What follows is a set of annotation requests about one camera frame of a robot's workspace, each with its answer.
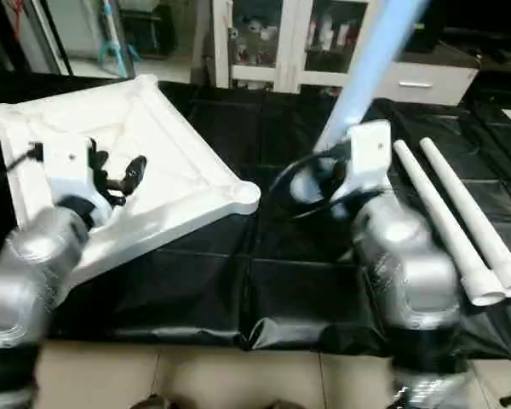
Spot white plastic table top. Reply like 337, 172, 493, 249
0, 74, 263, 292

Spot white plastic table leg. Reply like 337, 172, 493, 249
313, 0, 432, 156
419, 135, 511, 298
393, 140, 506, 307

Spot black work mat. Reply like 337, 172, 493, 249
0, 72, 511, 359

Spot blue metal stand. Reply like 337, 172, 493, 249
97, 0, 138, 79

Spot white drawer unit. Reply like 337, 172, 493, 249
370, 58, 483, 108

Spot white glass-door cabinet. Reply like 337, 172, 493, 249
212, 0, 385, 94

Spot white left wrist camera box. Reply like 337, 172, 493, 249
37, 134, 100, 216

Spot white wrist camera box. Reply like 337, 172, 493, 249
344, 119, 394, 199
37, 134, 100, 216

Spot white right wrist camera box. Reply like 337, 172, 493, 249
344, 119, 394, 199

